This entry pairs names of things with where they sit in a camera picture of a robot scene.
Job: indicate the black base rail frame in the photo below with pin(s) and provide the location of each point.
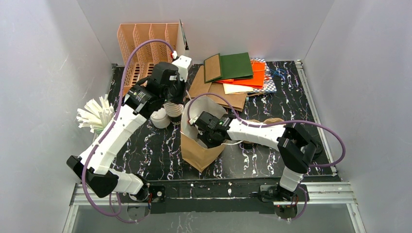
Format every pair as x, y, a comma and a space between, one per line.
225, 206

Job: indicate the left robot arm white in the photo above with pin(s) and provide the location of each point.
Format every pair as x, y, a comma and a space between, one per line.
136, 108

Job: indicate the pink desk file organizer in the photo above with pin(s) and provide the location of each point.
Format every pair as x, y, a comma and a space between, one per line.
132, 35

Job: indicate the stack of paper cups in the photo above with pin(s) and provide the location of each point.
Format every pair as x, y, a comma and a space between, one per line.
174, 112

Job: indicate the brown kraft paper bag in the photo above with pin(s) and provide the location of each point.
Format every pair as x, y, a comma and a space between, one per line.
198, 86

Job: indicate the black round lid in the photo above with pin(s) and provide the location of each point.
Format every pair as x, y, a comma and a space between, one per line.
319, 150

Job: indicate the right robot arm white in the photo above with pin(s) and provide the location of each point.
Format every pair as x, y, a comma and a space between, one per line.
295, 145

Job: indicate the green cup holder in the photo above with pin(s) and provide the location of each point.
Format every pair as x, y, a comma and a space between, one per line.
100, 130

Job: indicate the white wrapped straws bundle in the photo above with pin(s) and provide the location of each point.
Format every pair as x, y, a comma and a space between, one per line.
95, 113

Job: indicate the white folder in organizer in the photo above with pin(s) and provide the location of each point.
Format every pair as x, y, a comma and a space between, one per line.
182, 46

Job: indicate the tan paper bag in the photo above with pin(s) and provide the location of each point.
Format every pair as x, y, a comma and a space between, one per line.
194, 151

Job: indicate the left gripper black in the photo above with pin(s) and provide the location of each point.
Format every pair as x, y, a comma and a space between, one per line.
175, 95

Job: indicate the white paper bag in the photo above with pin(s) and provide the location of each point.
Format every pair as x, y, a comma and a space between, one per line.
236, 89

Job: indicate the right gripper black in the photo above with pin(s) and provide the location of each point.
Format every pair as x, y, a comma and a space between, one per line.
202, 130

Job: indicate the orange paper bag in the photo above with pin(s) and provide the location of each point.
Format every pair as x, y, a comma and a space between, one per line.
257, 81

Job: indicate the cardboard two-cup carrier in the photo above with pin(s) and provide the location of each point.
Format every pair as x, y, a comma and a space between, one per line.
270, 123

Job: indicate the dark green paper bag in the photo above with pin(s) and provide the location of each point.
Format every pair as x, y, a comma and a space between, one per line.
226, 67

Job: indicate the stack of white lids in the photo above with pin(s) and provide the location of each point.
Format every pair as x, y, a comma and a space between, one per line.
160, 119

